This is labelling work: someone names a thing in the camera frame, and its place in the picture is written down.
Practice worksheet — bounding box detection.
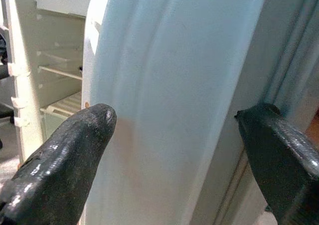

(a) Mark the grey ribbed side panel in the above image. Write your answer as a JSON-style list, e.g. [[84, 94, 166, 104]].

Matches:
[[214, 0, 319, 225]]

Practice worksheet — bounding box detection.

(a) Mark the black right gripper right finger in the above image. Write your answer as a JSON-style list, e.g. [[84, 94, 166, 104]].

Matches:
[[235, 103, 319, 225]]

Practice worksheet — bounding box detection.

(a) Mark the white fridge door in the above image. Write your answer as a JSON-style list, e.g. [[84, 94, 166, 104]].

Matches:
[[81, 0, 272, 225]]

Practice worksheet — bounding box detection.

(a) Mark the white fridge shelf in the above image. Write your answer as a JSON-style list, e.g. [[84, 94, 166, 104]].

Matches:
[[37, 65, 83, 81]]

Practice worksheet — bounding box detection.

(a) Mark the white fridge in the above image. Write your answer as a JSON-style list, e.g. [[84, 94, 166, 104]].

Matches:
[[0, 0, 97, 163]]

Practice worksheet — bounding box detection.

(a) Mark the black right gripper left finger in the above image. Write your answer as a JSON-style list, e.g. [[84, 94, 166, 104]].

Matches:
[[0, 104, 118, 225]]

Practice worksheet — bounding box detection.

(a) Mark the clear fridge crisper drawer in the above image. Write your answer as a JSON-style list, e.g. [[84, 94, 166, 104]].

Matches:
[[39, 91, 83, 142]]

